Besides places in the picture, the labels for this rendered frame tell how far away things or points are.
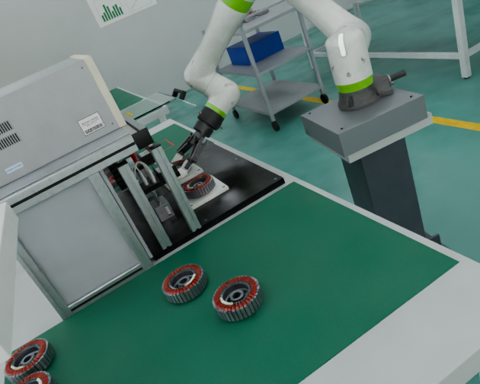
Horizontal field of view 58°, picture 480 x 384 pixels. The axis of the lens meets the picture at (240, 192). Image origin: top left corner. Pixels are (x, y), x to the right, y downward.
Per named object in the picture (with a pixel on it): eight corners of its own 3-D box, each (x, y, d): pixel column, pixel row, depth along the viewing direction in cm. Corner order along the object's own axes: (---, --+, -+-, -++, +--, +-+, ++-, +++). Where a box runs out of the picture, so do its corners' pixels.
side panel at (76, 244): (152, 261, 127) (97, 168, 113) (154, 266, 125) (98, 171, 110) (62, 315, 120) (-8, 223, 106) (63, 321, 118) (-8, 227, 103)
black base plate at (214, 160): (212, 145, 194) (209, 141, 193) (285, 183, 138) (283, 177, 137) (116, 197, 182) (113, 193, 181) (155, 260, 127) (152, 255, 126)
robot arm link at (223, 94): (246, 87, 163) (244, 93, 174) (219, 68, 163) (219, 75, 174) (226, 118, 163) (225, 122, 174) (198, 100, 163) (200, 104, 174)
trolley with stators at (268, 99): (279, 94, 484) (247, 2, 439) (334, 104, 397) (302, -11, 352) (234, 118, 469) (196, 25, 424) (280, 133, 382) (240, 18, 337)
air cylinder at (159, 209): (168, 207, 149) (161, 194, 147) (175, 214, 143) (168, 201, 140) (155, 215, 148) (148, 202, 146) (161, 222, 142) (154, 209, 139)
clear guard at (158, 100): (177, 99, 179) (171, 86, 176) (196, 105, 158) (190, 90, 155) (104, 136, 171) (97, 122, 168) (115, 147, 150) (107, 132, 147)
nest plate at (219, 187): (212, 177, 157) (211, 174, 157) (229, 189, 145) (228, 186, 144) (177, 198, 154) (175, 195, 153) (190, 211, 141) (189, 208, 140)
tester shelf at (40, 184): (111, 111, 173) (105, 101, 171) (154, 142, 115) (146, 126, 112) (4, 164, 162) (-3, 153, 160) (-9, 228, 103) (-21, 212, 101)
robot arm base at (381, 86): (397, 78, 159) (394, 62, 157) (419, 84, 146) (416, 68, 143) (332, 105, 159) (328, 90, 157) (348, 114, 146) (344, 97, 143)
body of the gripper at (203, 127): (217, 132, 167) (204, 152, 167) (209, 128, 174) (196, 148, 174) (202, 120, 163) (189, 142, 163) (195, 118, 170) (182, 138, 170)
